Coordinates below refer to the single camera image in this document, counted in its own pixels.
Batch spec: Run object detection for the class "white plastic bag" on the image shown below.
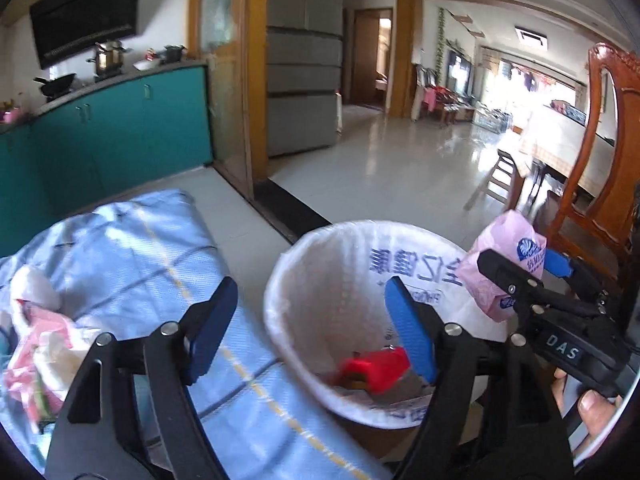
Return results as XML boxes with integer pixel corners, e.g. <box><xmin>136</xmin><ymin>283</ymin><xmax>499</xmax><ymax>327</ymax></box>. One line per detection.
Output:
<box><xmin>10</xmin><ymin>264</ymin><xmax>64</xmax><ymax>318</ymax></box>

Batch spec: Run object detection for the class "red plastic piece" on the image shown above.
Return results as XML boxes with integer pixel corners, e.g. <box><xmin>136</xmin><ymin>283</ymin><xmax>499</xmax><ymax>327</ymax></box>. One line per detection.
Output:
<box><xmin>334</xmin><ymin>346</ymin><xmax>412</xmax><ymax>394</ymax></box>

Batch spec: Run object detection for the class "brown wooden door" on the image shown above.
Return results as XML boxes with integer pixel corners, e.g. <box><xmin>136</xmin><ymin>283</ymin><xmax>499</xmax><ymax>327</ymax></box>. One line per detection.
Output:
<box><xmin>352</xmin><ymin>7</ymin><xmax>394</xmax><ymax>109</ymax></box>

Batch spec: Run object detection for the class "grey refrigerator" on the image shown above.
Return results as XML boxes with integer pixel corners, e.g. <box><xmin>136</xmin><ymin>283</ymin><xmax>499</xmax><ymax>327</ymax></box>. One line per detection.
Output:
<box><xmin>266</xmin><ymin>0</ymin><xmax>345</xmax><ymax>158</ymax></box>

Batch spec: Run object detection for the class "black range hood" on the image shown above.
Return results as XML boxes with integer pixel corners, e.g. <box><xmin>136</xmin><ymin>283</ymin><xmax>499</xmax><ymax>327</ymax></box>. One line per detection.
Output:
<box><xmin>29</xmin><ymin>0</ymin><xmax>142</xmax><ymax>70</ymax></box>

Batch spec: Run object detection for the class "carved wooden chair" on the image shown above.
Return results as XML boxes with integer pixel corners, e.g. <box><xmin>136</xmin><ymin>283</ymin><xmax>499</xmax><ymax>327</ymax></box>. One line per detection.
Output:
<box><xmin>545</xmin><ymin>42</ymin><xmax>640</xmax><ymax>292</ymax></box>

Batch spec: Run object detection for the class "dark door mat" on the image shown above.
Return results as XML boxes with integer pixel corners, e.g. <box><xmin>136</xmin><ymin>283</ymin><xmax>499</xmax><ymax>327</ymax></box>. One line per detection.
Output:
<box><xmin>252</xmin><ymin>178</ymin><xmax>333</xmax><ymax>244</ymax></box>

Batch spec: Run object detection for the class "steel cooking pot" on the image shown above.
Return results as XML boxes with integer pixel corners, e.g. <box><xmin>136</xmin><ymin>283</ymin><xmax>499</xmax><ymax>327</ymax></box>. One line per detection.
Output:
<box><xmin>87</xmin><ymin>40</ymin><xmax>132</xmax><ymax>79</ymax></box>

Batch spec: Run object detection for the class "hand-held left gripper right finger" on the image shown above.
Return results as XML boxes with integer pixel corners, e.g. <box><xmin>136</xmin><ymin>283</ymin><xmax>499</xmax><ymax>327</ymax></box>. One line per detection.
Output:
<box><xmin>384</xmin><ymin>276</ymin><xmax>576</xmax><ymax>480</ymax></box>

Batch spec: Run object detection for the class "person's right hand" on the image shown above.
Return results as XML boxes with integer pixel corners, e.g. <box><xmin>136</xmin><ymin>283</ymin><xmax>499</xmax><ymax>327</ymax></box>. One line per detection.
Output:
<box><xmin>552</xmin><ymin>367</ymin><xmax>626</xmax><ymax>453</ymax></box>

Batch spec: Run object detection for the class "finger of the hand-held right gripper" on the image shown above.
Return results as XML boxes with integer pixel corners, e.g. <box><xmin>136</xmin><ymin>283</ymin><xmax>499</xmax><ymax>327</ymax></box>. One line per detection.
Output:
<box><xmin>544</xmin><ymin>249</ymin><xmax>608</xmax><ymax>306</ymax></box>
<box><xmin>476</xmin><ymin>247</ymin><xmax>546</xmax><ymax>321</ymax></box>

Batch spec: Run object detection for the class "television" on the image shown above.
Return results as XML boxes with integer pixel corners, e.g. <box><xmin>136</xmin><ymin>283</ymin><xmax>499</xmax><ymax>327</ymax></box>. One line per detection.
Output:
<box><xmin>447</xmin><ymin>49</ymin><xmax>474</xmax><ymax>96</ymax></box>

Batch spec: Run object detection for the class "white-lined trash bin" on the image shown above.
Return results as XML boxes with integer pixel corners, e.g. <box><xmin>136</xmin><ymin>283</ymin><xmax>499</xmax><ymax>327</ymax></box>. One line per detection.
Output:
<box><xmin>263</xmin><ymin>218</ymin><xmax>511</xmax><ymax>431</ymax></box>

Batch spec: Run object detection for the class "black wok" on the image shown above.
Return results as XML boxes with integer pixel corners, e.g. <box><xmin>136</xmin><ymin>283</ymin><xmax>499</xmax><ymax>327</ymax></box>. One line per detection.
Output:
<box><xmin>33</xmin><ymin>73</ymin><xmax>77</xmax><ymax>99</ymax></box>

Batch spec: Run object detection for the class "teal kitchen cabinet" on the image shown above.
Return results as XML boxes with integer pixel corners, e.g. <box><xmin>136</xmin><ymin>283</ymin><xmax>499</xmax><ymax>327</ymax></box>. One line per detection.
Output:
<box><xmin>0</xmin><ymin>62</ymin><xmax>216</xmax><ymax>259</ymax></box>

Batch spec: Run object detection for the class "pink plastic wrapper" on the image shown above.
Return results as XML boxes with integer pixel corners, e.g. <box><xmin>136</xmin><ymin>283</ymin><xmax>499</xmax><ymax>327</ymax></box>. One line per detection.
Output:
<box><xmin>2</xmin><ymin>302</ymin><xmax>116</xmax><ymax>433</ymax></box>

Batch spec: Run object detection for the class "blue checked cloth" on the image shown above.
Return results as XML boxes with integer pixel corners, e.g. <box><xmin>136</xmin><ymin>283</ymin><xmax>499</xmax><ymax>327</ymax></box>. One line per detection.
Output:
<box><xmin>0</xmin><ymin>189</ymin><xmax>396</xmax><ymax>480</ymax></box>

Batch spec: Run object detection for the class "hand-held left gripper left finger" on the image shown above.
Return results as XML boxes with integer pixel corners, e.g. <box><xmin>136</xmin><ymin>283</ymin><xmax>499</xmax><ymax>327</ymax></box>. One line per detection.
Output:
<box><xmin>45</xmin><ymin>276</ymin><xmax>239</xmax><ymax>480</ymax></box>

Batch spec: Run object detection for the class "green hanging vine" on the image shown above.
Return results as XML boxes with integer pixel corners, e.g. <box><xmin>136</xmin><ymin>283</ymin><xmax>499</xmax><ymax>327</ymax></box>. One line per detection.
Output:
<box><xmin>436</xmin><ymin>7</ymin><xmax>447</xmax><ymax>81</ymax></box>

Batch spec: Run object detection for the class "wooden stool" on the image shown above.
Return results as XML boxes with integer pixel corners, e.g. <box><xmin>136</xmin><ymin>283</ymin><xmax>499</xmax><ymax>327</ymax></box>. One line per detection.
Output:
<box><xmin>462</xmin><ymin>149</ymin><xmax>518</xmax><ymax>212</ymax></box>

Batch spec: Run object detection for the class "wood-framed glass door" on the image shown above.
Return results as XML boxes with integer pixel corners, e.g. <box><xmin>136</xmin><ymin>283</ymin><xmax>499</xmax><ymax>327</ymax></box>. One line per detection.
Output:
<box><xmin>187</xmin><ymin>0</ymin><xmax>271</xmax><ymax>201</ymax></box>

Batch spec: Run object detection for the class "dining table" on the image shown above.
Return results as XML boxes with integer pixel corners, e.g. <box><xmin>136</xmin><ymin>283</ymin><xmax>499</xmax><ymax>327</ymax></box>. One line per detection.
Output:
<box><xmin>500</xmin><ymin>110</ymin><xmax>621</xmax><ymax>211</ymax></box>

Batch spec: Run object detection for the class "pink tissue packet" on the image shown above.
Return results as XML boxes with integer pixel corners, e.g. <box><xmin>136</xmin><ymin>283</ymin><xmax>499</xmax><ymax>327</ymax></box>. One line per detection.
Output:
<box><xmin>456</xmin><ymin>209</ymin><xmax>548</xmax><ymax>323</ymax></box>

